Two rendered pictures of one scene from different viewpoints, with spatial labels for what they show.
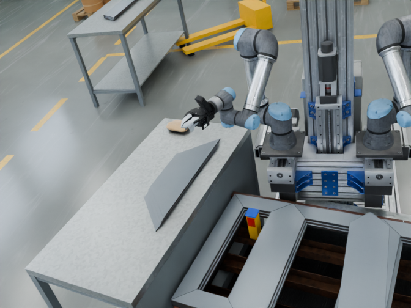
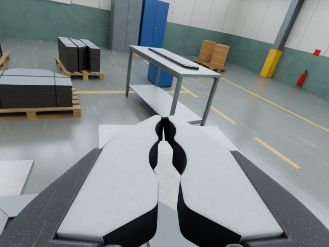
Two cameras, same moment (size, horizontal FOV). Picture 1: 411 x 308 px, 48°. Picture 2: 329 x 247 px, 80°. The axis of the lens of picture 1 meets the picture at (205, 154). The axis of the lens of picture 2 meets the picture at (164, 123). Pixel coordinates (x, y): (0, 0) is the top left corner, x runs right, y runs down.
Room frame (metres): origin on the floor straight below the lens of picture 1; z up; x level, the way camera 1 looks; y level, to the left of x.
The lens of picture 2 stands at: (1.86, -0.02, 1.51)
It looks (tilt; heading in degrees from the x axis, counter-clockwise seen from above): 28 degrees down; 125
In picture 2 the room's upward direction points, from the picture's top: 12 degrees clockwise
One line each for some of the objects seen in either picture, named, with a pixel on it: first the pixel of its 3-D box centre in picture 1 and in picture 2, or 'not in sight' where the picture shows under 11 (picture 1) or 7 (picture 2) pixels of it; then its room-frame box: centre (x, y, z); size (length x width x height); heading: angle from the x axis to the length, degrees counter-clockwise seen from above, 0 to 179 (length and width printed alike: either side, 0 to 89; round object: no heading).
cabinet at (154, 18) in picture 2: not in sight; (152, 28); (-4.17, 6.39, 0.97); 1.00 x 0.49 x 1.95; 68
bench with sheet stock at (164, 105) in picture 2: not in sight; (164, 86); (-0.08, 2.54, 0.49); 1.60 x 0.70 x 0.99; 162
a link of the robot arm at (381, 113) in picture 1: (380, 114); not in sight; (1.90, -0.90, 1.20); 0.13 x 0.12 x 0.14; 94
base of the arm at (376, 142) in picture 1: (378, 134); not in sight; (1.90, -0.89, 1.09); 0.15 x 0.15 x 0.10
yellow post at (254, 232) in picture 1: (254, 227); not in sight; (1.75, -0.17, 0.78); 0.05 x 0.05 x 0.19; 57
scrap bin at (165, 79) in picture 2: not in sight; (160, 71); (-1.24, 3.82, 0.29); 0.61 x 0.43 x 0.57; 157
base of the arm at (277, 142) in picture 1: (282, 135); not in sight; (2.08, -0.43, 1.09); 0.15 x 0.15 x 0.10
